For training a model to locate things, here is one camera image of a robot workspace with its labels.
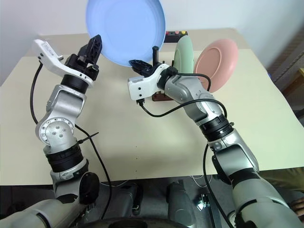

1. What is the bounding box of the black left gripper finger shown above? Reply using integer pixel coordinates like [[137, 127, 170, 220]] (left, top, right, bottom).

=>
[[79, 34, 103, 66]]

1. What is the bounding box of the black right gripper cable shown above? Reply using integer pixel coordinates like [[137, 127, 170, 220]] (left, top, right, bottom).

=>
[[170, 68, 212, 93]]

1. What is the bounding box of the black button box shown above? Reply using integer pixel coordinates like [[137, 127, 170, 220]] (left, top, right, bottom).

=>
[[164, 30, 190, 44]]

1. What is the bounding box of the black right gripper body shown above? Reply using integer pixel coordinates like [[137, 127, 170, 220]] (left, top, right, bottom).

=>
[[144, 62, 162, 75]]

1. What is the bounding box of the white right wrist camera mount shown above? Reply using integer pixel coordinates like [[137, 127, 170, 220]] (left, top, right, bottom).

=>
[[127, 63, 172, 102]]

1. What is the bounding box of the white thin cable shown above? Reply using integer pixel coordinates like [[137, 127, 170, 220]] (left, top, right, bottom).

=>
[[190, 175, 211, 190]]

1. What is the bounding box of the green circuit board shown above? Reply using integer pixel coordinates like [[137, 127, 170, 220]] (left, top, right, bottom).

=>
[[196, 193, 210, 210]]

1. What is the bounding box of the dark grey rounded housing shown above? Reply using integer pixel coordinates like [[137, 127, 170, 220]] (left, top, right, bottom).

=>
[[166, 181, 198, 228], [113, 182, 143, 216]]

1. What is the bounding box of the wooden dish rack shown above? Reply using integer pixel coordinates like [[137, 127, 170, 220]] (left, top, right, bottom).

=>
[[152, 46, 176, 103]]

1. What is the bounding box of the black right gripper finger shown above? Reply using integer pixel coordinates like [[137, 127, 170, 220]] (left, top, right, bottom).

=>
[[129, 59, 154, 75]]

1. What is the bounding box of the blue plate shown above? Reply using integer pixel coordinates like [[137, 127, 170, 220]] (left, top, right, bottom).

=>
[[85, 0, 166, 68]]

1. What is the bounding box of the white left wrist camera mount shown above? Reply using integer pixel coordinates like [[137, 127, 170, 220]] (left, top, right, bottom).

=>
[[32, 39, 95, 86]]

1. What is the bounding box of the black zip tie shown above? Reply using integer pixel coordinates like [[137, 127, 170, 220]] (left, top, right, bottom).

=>
[[76, 132, 99, 146]]

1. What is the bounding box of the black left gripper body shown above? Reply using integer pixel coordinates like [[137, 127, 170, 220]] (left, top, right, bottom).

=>
[[64, 53, 99, 80]]

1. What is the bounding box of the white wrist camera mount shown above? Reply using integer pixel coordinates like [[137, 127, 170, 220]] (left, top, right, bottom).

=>
[[32, 39, 95, 86], [127, 63, 172, 102]]

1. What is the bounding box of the pink plate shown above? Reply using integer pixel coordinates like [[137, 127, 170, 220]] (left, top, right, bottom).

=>
[[193, 39, 239, 93]]

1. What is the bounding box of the dark slatted frame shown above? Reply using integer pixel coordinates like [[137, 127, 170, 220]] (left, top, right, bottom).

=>
[[267, 29, 304, 114]]

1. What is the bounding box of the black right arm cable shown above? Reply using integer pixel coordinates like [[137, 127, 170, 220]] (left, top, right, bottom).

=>
[[136, 98, 232, 228]]

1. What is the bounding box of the green plate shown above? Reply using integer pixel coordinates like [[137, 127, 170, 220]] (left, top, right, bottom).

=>
[[173, 35, 196, 75]]

